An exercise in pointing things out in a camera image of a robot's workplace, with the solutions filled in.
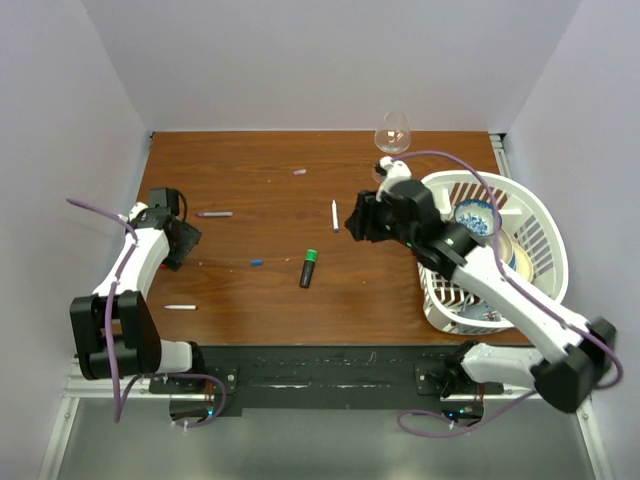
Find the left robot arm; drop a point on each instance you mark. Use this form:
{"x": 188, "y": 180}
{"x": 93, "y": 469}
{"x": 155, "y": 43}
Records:
{"x": 114, "y": 324}

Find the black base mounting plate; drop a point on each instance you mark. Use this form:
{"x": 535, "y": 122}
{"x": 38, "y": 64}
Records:
{"x": 370, "y": 377}

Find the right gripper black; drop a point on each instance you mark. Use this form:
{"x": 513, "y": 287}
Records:
{"x": 361, "y": 222}

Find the green highlighter cap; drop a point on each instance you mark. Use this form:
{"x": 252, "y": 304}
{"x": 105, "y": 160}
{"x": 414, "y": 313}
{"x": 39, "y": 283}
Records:
{"x": 311, "y": 255}

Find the cream plate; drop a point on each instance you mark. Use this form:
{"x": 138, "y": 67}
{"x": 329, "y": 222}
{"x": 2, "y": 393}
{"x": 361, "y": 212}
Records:
{"x": 515, "y": 256}

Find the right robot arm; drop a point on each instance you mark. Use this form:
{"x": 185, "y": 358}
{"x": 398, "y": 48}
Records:
{"x": 569, "y": 355}

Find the clear wine glass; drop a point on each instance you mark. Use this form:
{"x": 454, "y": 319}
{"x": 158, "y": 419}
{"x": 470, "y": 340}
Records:
{"x": 393, "y": 137}

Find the white plastic dish basket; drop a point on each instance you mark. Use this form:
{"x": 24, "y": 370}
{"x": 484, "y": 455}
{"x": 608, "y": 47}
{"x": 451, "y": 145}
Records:
{"x": 524, "y": 218}

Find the purple pen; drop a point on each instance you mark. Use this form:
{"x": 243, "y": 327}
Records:
{"x": 214, "y": 214}

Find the green highlighter pen black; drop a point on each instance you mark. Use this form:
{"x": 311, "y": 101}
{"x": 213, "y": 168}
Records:
{"x": 307, "y": 273}

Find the white pen red tip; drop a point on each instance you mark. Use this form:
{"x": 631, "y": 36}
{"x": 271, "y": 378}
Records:
{"x": 181, "y": 307}

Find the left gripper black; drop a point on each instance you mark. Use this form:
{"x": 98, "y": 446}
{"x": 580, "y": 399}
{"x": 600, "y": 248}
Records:
{"x": 190, "y": 237}

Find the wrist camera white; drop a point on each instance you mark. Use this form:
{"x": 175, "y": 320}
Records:
{"x": 136, "y": 210}
{"x": 390, "y": 172}

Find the white pen blue tip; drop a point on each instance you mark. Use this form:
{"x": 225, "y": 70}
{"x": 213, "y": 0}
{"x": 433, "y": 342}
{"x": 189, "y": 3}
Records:
{"x": 335, "y": 216}

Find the blue white patterned bowl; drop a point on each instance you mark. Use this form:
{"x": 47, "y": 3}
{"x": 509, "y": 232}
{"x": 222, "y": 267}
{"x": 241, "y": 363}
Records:
{"x": 479, "y": 217}

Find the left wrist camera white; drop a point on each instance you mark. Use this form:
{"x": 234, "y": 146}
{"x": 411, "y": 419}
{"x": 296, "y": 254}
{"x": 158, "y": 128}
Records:
{"x": 136, "y": 210}

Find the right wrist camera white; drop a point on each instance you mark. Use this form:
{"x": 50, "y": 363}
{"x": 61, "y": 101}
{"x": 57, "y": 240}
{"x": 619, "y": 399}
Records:
{"x": 390, "y": 172}

